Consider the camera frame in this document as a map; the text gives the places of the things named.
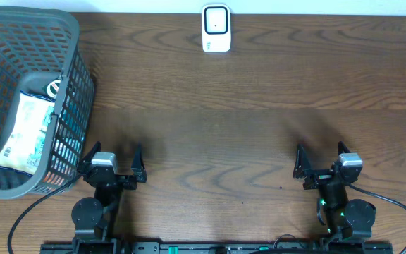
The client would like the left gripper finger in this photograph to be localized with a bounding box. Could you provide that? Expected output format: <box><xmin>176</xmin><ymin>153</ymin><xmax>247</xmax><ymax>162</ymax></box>
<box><xmin>130</xmin><ymin>144</ymin><xmax>144</xmax><ymax>170</ymax></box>
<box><xmin>79</xmin><ymin>141</ymin><xmax>101</xmax><ymax>167</ymax></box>

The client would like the cream snack bag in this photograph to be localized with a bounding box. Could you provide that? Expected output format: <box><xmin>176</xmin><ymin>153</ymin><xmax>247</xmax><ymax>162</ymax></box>
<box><xmin>0</xmin><ymin>92</ymin><xmax>54</xmax><ymax>175</ymax></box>

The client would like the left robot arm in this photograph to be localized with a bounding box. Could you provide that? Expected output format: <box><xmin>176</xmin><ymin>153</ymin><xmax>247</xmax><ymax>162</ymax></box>
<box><xmin>71</xmin><ymin>142</ymin><xmax>147</xmax><ymax>253</ymax></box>

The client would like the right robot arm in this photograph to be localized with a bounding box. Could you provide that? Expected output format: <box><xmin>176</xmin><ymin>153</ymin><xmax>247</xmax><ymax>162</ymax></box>
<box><xmin>293</xmin><ymin>141</ymin><xmax>376</xmax><ymax>241</ymax></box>

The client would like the white barcode scanner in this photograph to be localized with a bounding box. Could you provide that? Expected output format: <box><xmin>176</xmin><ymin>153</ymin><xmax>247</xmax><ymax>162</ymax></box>
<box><xmin>201</xmin><ymin>4</ymin><xmax>232</xmax><ymax>53</ymax></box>

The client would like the dark green round-logo packet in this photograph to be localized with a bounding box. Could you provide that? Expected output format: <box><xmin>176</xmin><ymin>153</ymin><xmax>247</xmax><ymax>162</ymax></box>
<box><xmin>42</xmin><ymin>80</ymin><xmax>61</xmax><ymax>99</ymax></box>

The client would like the grey plastic mesh basket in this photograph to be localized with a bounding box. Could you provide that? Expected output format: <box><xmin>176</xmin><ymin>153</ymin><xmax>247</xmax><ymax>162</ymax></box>
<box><xmin>0</xmin><ymin>6</ymin><xmax>95</xmax><ymax>200</ymax></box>

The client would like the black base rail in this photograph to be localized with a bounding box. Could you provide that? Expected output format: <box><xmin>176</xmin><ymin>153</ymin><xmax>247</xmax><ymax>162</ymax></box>
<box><xmin>39</xmin><ymin>241</ymin><xmax>393</xmax><ymax>254</ymax></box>

